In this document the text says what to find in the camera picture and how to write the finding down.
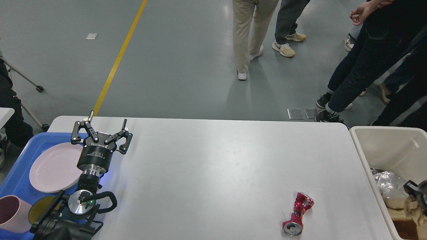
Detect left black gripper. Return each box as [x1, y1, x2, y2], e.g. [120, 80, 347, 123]
[70, 111, 133, 175]

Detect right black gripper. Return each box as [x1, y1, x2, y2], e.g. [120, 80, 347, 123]
[404, 180, 427, 214]

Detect aluminium foil tray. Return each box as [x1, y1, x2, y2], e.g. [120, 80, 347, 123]
[373, 171, 408, 199]

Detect brown paper ball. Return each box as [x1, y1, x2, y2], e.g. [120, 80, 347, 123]
[404, 196, 427, 226]

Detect brown paper bag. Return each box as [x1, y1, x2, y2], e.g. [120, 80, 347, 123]
[383, 198, 418, 240]

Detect pink plate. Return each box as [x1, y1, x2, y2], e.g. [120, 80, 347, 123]
[29, 143, 83, 193]

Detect dark teal mug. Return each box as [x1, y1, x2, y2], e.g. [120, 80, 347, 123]
[28, 196, 55, 224]

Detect pink mug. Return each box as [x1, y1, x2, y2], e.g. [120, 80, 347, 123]
[0, 195, 32, 233]

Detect crushed red soda can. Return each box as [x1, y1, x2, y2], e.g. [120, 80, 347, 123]
[282, 192, 314, 236]

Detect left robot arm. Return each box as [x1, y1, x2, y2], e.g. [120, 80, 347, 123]
[30, 111, 133, 240]

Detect beige plastic bin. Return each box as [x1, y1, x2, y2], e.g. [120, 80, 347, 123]
[350, 126, 427, 240]

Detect white rolling chair base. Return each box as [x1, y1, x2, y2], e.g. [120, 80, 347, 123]
[4, 59, 49, 132]

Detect person at left edge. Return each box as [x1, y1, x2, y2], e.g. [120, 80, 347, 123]
[0, 50, 34, 160]

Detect blue plastic tray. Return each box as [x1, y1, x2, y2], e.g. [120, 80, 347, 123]
[1, 133, 77, 240]

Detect white paper on floor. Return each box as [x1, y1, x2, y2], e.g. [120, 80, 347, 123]
[85, 33, 98, 40]

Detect person in blue jeans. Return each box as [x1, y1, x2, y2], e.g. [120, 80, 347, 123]
[379, 25, 427, 104]

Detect metal floor socket plate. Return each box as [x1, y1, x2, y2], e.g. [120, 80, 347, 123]
[287, 108, 305, 120]

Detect person in light jeans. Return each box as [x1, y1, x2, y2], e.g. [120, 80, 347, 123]
[344, 25, 362, 52]

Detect person in dark clothes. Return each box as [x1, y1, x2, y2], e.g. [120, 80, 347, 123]
[315, 0, 426, 123]

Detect person in beige trousers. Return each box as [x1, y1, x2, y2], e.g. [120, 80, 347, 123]
[232, 0, 278, 81]

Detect person in dark trousers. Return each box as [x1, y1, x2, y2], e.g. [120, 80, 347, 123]
[272, 0, 310, 58]

